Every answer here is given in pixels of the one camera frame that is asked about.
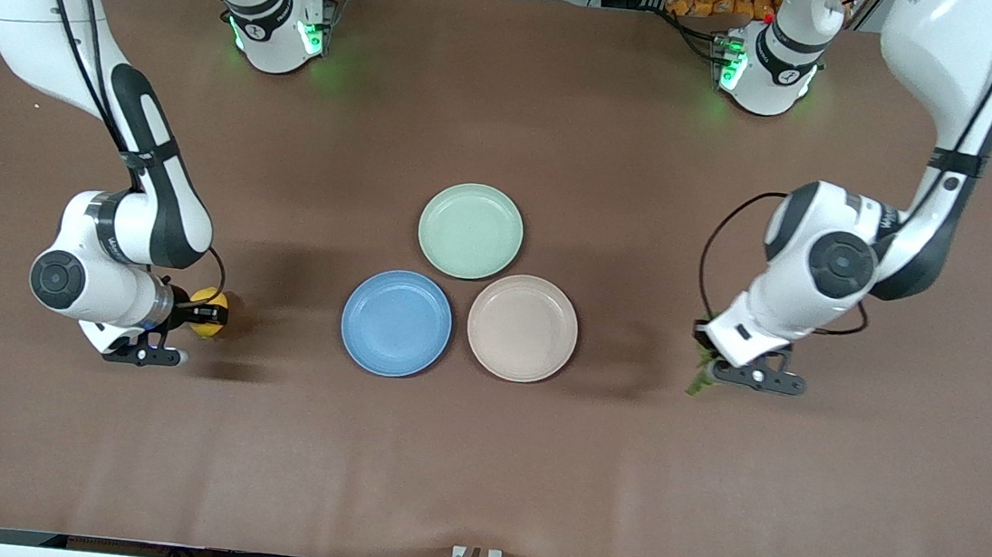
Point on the yellow lemon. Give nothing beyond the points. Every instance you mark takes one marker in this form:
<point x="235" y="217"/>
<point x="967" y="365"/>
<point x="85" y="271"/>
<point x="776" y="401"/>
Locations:
<point x="209" y="298"/>

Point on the green lettuce leaf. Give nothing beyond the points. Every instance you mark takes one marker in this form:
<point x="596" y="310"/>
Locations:
<point x="698" y="378"/>

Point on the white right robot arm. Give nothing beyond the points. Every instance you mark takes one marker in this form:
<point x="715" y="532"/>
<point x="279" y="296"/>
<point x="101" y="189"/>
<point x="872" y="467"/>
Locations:
<point x="154" y="191"/>

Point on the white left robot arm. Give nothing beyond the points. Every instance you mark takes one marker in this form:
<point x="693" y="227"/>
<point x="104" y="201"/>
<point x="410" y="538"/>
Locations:
<point x="839" y="261"/>

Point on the beige plate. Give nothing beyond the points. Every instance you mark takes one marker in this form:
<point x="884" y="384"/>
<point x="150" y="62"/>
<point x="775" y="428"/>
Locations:
<point x="522" y="328"/>

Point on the blue plate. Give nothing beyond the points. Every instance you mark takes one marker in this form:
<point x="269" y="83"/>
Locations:
<point x="396" y="323"/>

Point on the green plate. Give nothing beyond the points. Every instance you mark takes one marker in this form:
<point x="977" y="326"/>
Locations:
<point x="470" y="231"/>

